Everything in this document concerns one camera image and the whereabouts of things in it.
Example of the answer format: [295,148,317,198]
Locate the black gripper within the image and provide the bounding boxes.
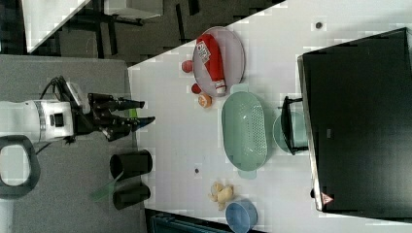
[75,93,155,142]

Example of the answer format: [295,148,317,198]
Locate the mint green strainer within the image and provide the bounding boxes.
[222,83,268,180]

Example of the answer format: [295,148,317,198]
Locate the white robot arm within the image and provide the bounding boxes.
[1,93,155,200]

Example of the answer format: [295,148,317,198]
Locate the green bottle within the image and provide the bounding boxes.
[128,109,138,117]

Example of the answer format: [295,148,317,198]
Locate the black cylinder holder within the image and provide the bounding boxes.
[110,150,154,180]
[113,185,151,210]

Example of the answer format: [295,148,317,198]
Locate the small toy strawberry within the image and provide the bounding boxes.
[191,83,201,94]

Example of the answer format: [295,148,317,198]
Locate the large toy strawberry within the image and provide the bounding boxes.
[182,60,193,73]

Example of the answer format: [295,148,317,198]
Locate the toy orange half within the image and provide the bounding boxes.
[198,93,212,108]

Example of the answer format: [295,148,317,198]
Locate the red ketchup bottle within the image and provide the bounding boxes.
[195,34,226,94]

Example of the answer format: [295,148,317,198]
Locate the grey round plate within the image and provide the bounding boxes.
[192,26,245,97]

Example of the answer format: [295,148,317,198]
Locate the blue cup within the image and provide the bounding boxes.
[225,199,258,233]

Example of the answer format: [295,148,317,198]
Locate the mint green mug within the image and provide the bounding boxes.
[273,112,308,153]

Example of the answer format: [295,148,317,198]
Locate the black toaster oven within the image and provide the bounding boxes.
[297,27,412,222]

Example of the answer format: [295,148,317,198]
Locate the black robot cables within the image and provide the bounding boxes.
[35,76,71,154]

